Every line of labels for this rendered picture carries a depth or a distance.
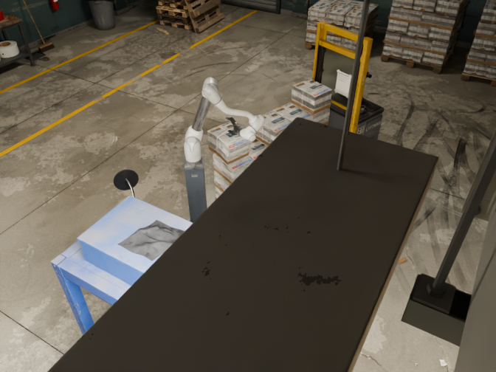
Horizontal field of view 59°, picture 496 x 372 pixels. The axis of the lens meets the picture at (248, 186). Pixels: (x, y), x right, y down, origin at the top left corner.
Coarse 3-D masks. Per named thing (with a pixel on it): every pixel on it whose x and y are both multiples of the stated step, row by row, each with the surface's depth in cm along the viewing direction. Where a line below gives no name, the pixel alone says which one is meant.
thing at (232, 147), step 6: (228, 138) 447; (234, 138) 447; (240, 138) 449; (222, 144) 444; (228, 144) 440; (234, 144) 441; (240, 144) 443; (246, 144) 449; (222, 150) 448; (228, 150) 439; (234, 150) 443; (240, 150) 451; (246, 150) 458; (228, 156) 445; (234, 156) 452
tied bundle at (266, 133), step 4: (268, 112) 503; (260, 128) 488; (264, 128) 482; (268, 128) 476; (284, 128) 478; (256, 132) 496; (260, 132) 491; (264, 132) 484; (268, 132) 479; (272, 132) 472; (276, 132) 471; (280, 132) 476; (260, 136) 495; (264, 136) 488; (268, 136) 481; (272, 136) 475; (276, 136) 475; (268, 140) 486; (272, 140) 479
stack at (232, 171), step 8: (256, 144) 493; (264, 144) 493; (256, 152) 481; (216, 160) 478; (240, 160) 469; (248, 160) 469; (216, 168) 485; (224, 168) 471; (232, 168) 458; (240, 168) 462; (216, 176) 495; (232, 176) 463; (216, 184) 501; (224, 184) 487; (216, 192) 512
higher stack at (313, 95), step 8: (304, 80) 515; (312, 80) 515; (296, 88) 503; (304, 88) 500; (312, 88) 500; (320, 88) 500; (328, 88) 500; (296, 96) 508; (304, 96) 498; (312, 96) 487; (320, 96) 490; (328, 96) 500; (304, 104) 504; (312, 104) 492; (320, 104) 497; (328, 104) 508; (320, 112) 505; (328, 112) 514; (312, 120) 503; (320, 120) 514
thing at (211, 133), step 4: (224, 124) 469; (228, 124) 468; (212, 128) 462; (216, 128) 461; (220, 128) 460; (224, 128) 460; (228, 128) 460; (208, 132) 458; (212, 132) 455; (216, 132) 454; (220, 132) 454; (208, 136) 461; (212, 136) 455; (208, 140) 465; (212, 140) 458; (208, 144) 468; (212, 144) 461
